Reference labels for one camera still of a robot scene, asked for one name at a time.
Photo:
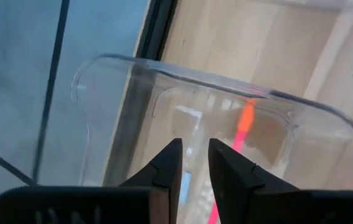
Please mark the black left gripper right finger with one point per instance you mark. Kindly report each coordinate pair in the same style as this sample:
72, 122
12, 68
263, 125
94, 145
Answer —
235, 180

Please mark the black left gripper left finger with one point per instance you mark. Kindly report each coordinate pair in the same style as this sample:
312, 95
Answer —
160, 174

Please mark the pink pencil orange end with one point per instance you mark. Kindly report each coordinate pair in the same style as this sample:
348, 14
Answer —
246, 118

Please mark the clear plastic bin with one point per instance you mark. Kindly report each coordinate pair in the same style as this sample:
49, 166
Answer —
126, 102

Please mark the black aluminium table frame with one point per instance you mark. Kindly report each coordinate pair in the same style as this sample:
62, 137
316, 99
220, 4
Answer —
157, 28

